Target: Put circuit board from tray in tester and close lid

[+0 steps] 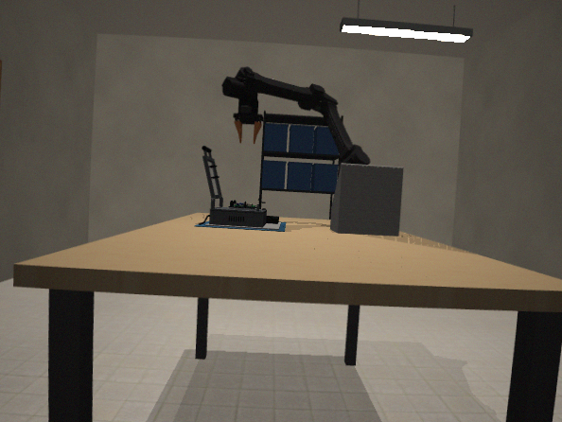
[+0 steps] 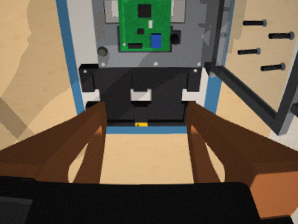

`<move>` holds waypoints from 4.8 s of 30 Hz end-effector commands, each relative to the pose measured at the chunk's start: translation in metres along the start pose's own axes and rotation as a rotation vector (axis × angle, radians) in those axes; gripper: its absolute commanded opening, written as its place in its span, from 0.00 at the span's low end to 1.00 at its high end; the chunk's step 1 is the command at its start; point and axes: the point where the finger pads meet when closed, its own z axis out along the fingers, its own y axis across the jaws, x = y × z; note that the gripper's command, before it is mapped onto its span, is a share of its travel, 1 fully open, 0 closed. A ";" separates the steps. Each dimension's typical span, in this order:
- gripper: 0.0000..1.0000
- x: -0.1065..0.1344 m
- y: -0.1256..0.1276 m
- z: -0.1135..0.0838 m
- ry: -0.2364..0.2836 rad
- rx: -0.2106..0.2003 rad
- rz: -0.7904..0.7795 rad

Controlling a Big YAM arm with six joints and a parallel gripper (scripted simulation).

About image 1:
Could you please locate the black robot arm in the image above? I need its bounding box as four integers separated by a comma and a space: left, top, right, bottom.
222, 66, 370, 172

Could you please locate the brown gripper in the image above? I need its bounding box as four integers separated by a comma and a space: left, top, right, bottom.
234, 114, 263, 143

